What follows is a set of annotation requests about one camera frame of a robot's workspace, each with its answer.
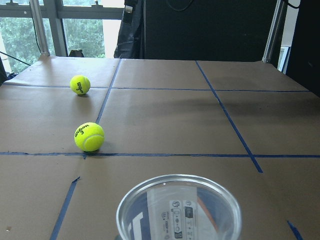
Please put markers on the tennis ball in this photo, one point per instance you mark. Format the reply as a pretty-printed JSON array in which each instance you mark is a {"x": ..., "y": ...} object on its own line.
[
  {"x": 89, "y": 136},
  {"x": 80, "y": 84}
]

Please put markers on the clear tennis ball can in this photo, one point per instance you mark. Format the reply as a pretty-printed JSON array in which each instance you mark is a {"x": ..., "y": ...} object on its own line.
[{"x": 179, "y": 207}]

